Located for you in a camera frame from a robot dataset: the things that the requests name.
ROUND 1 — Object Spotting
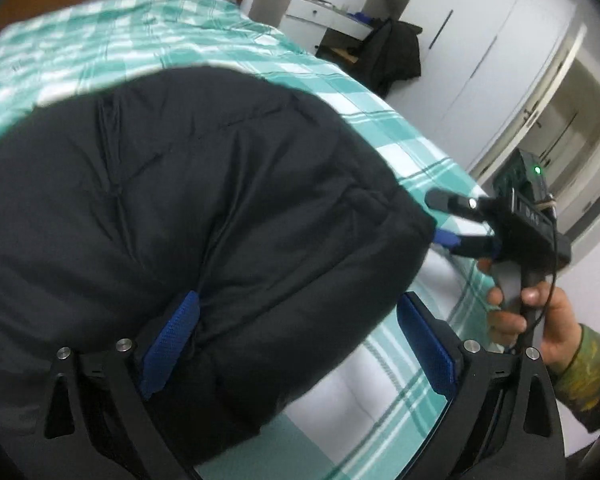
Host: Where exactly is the black cable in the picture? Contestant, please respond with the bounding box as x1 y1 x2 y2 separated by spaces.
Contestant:
510 200 562 356

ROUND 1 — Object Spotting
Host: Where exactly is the grey panel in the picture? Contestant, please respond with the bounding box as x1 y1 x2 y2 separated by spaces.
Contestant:
250 0 294 27

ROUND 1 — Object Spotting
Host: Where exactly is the white door frame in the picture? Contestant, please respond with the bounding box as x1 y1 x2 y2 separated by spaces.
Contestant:
467 22 600 261

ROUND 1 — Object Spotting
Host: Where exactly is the wooden chair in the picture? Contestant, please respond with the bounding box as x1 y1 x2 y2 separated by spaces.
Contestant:
315 27 366 66

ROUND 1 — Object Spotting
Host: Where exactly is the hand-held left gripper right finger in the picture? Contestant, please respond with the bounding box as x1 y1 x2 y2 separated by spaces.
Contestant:
396 291 563 480

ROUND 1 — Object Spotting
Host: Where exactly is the black puffer jacket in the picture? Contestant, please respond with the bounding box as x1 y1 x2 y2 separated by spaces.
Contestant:
0 62 438 480

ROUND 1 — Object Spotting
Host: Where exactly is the white desk with drawer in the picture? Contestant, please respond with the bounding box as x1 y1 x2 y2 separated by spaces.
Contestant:
280 0 376 42

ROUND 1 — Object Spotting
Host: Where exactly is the person's right forearm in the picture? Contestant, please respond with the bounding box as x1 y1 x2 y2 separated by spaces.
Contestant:
547 322 600 433

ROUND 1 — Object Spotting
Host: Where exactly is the bed with green plaid sheet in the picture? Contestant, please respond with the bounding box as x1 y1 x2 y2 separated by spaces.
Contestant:
0 0 506 480

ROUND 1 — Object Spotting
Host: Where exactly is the person's right hand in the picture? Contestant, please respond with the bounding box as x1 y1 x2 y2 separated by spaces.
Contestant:
476 257 581 376

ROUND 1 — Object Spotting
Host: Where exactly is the dark coat on chair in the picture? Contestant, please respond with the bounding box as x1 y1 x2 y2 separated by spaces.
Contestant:
357 17 423 99

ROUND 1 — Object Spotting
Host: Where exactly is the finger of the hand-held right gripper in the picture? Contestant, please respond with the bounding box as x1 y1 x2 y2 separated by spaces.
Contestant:
424 187 488 223
432 229 503 262

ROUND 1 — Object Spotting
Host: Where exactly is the white wardrobe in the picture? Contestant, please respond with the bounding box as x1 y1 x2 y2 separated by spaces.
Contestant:
400 0 578 171

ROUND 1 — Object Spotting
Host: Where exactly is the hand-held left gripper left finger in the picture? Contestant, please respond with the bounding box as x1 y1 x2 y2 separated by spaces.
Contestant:
39 290 201 480

